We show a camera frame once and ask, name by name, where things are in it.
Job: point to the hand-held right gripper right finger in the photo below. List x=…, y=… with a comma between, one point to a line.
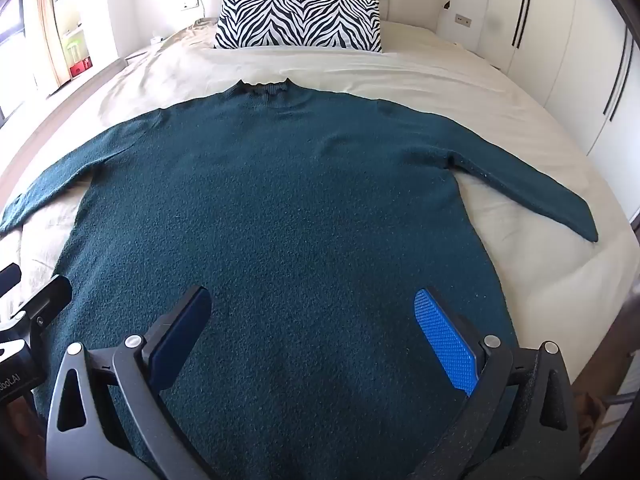
x=445, y=340

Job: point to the black framed window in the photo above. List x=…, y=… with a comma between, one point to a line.
x=12, y=60

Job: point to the white wardrobe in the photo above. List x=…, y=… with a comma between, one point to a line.
x=565, y=35

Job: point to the white open shelf unit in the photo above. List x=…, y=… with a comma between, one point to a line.
x=75, y=10

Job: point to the red box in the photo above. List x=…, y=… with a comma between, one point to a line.
x=81, y=66

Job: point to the zebra print pillow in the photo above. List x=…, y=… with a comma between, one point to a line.
x=300, y=20

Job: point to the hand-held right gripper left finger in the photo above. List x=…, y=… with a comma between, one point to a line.
x=182, y=340

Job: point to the green stool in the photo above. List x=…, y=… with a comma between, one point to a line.
x=72, y=50

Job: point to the beige curtain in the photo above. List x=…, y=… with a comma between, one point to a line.
x=47, y=25

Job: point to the bed with cream sheet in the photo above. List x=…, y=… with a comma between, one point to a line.
x=450, y=75

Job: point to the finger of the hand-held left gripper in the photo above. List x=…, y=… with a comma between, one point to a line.
x=9, y=282
x=50, y=300

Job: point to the teal knit sweater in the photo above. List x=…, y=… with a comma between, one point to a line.
x=300, y=200

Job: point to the white wall socket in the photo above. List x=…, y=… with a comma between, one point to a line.
x=191, y=5
x=462, y=20

